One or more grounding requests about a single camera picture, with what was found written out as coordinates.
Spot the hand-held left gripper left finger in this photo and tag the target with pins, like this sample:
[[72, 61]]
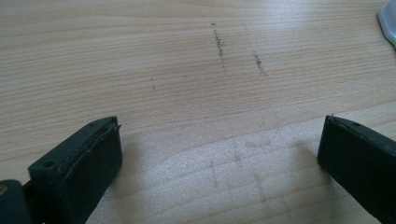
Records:
[[77, 168]]

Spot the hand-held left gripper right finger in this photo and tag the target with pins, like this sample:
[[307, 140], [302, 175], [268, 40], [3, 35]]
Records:
[[361, 161]]

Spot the white plastic container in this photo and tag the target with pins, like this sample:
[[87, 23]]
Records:
[[389, 23]]

